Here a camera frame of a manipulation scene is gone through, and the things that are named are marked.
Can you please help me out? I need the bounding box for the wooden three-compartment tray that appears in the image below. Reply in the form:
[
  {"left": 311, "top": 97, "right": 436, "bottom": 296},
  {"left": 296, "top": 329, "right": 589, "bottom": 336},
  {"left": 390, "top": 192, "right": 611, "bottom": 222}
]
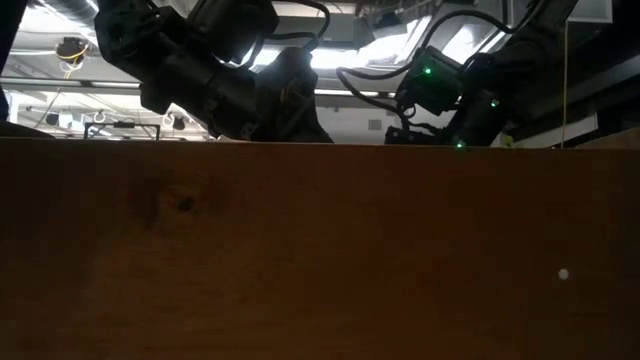
[{"left": 0, "top": 137, "right": 640, "bottom": 360}]

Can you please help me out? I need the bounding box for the long ceiling light bar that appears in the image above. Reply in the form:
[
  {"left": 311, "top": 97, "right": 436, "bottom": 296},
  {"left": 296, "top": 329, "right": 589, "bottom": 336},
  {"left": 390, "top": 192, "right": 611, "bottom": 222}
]
[{"left": 0, "top": 77, "right": 401, "bottom": 100}]

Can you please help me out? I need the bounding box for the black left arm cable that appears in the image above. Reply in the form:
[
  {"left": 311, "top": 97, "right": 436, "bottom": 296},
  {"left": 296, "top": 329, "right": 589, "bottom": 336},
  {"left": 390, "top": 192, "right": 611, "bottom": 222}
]
[{"left": 247, "top": 0, "right": 332, "bottom": 69}]

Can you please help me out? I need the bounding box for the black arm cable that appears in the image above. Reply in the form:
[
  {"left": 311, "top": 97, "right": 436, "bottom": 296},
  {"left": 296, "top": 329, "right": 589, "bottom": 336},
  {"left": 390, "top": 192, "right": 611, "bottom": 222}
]
[
  {"left": 335, "top": 8, "right": 517, "bottom": 132},
  {"left": 247, "top": 0, "right": 332, "bottom": 69}
]

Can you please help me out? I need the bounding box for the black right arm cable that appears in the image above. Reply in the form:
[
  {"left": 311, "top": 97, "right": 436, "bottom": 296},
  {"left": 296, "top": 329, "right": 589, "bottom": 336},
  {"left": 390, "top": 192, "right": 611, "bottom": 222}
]
[{"left": 335, "top": 8, "right": 517, "bottom": 132}]

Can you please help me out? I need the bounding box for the black background rig frame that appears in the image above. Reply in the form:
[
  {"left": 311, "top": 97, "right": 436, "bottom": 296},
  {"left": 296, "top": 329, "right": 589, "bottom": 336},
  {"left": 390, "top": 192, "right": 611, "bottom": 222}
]
[{"left": 83, "top": 122, "right": 161, "bottom": 141}]

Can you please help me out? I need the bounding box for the black yellow hanging cable reel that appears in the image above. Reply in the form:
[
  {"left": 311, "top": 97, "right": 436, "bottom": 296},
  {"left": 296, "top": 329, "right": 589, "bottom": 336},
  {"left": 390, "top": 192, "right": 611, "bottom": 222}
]
[{"left": 54, "top": 35, "right": 91, "bottom": 66}]

